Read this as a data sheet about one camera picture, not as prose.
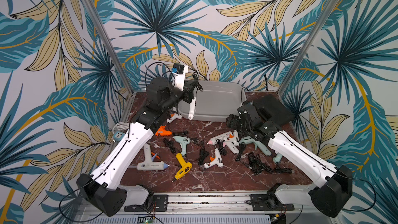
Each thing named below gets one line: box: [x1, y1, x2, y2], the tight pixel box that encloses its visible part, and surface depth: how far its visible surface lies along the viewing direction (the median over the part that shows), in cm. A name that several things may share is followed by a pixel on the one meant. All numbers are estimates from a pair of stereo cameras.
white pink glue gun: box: [207, 131, 233, 146], surface depth 93 cm
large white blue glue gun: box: [136, 143, 170, 171], surface depth 84 cm
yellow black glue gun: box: [171, 152, 193, 184], surface depth 84 cm
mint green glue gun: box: [172, 135, 190, 156], surface depth 94 cm
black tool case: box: [252, 94, 295, 126], surface depth 105 cm
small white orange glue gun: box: [203, 148, 224, 170], surface depth 87 cm
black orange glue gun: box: [154, 125, 175, 137], surface depth 97 cm
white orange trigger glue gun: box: [222, 129, 240, 155], surface depth 92 cm
